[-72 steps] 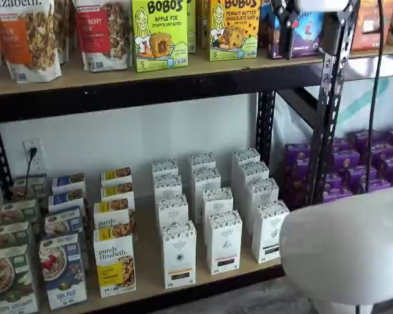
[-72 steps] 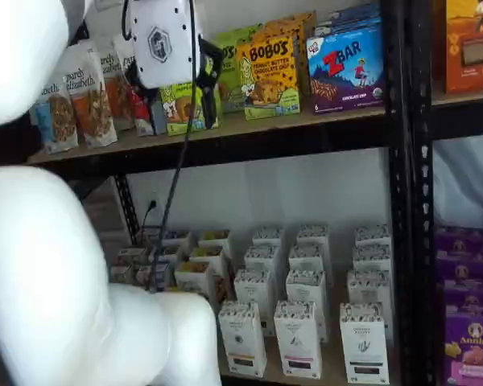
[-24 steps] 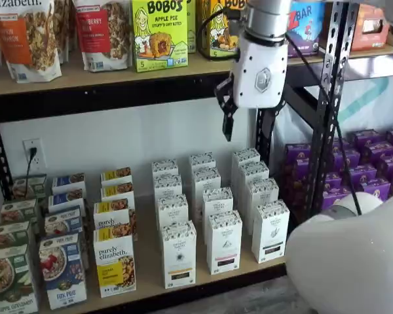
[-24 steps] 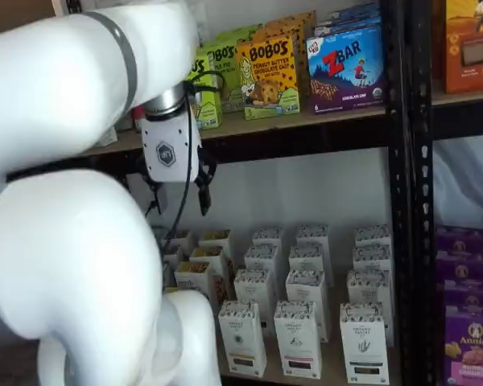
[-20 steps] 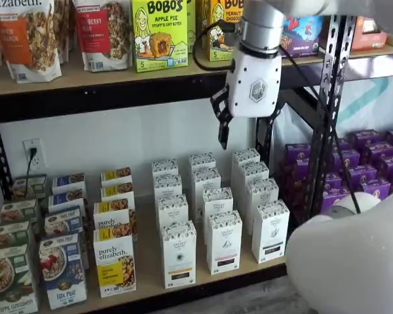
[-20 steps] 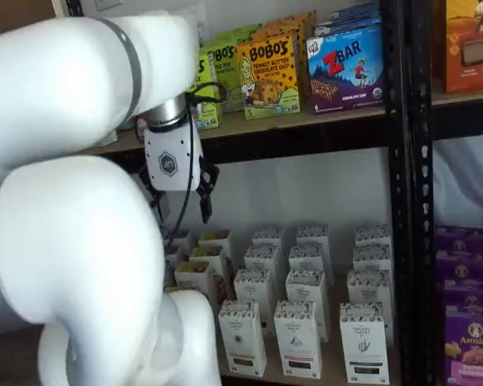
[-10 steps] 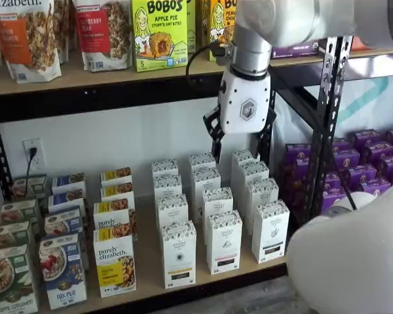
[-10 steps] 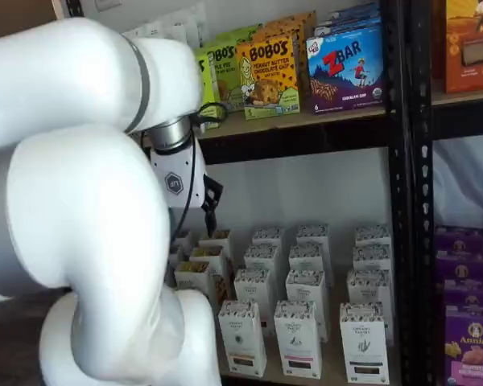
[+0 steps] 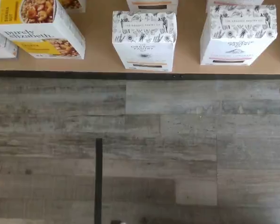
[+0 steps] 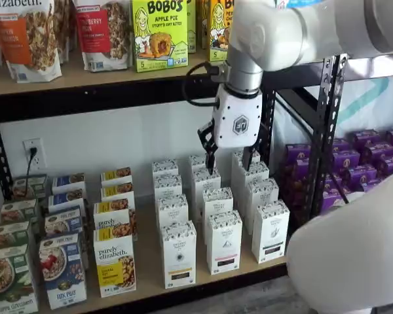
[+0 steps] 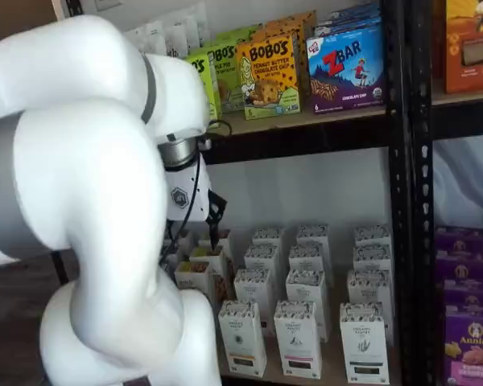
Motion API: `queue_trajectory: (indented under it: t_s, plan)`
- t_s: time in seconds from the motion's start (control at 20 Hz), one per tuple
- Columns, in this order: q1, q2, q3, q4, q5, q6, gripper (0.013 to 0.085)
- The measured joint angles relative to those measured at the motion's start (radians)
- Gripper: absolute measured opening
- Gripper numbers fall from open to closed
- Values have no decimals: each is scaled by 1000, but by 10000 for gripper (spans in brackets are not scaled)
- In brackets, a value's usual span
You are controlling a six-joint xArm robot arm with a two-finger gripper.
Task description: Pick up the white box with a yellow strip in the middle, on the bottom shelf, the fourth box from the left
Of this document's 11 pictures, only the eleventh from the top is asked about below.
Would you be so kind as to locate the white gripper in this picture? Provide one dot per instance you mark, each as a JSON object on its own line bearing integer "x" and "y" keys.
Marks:
{"x": 189, "y": 193}

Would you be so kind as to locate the white box yellow strip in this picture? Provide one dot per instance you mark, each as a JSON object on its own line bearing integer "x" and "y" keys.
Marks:
{"x": 241, "y": 342}

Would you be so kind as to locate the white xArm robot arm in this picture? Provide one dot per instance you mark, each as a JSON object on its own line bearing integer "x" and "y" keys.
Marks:
{"x": 84, "y": 181}

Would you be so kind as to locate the white nut picture box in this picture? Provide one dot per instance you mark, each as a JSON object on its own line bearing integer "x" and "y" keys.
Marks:
{"x": 219, "y": 281}
{"x": 191, "y": 275}
{"x": 224, "y": 237}

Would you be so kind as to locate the white botanical print box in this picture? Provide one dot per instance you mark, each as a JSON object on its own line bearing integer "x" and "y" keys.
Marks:
{"x": 372, "y": 255}
{"x": 267, "y": 235}
{"x": 308, "y": 285}
{"x": 372, "y": 235}
{"x": 370, "y": 285}
{"x": 312, "y": 233}
{"x": 308, "y": 255}
{"x": 261, "y": 255}
{"x": 253, "y": 283}

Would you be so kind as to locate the green Bobo's apple pie box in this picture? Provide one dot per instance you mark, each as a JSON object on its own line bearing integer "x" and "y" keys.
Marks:
{"x": 229, "y": 80}

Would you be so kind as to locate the orange Bobo's box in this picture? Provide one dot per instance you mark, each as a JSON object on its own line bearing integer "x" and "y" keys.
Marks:
{"x": 300, "y": 48}
{"x": 267, "y": 76}
{"x": 302, "y": 22}

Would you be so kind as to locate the white box pink strip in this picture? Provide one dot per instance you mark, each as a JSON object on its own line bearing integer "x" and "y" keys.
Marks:
{"x": 298, "y": 342}

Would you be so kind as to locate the dark metal shelf rack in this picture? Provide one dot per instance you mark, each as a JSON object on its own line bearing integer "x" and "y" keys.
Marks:
{"x": 396, "y": 201}
{"x": 422, "y": 241}

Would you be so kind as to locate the blue Zbar box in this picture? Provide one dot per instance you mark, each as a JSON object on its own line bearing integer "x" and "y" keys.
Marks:
{"x": 346, "y": 72}
{"x": 354, "y": 12}
{"x": 346, "y": 28}

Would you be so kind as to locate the white box dark strip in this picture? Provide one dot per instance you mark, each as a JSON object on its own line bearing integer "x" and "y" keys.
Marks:
{"x": 362, "y": 346}

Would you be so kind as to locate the purple Annie's box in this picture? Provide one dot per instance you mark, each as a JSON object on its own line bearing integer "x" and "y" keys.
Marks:
{"x": 471, "y": 297}
{"x": 461, "y": 267}
{"x": 473, "y": 350}
{"x": 459, "y": 239}

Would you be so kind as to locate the orange snack box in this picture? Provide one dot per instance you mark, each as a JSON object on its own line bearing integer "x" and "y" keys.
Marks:
{"x": 471, "y": 48}

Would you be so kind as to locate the white granola bag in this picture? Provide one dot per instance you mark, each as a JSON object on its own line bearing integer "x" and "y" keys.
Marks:
{"x": 197, "y": 24}
{"x": 155, "y": 36}
{"x": 176, "y": 36}

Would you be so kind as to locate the white plastic sheet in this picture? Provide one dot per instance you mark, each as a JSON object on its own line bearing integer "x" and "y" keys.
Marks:
{"x": 467, "y": 181}

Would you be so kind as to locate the white wall plate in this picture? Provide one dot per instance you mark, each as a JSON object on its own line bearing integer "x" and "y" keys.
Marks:
{"x": 108, "y": 5}

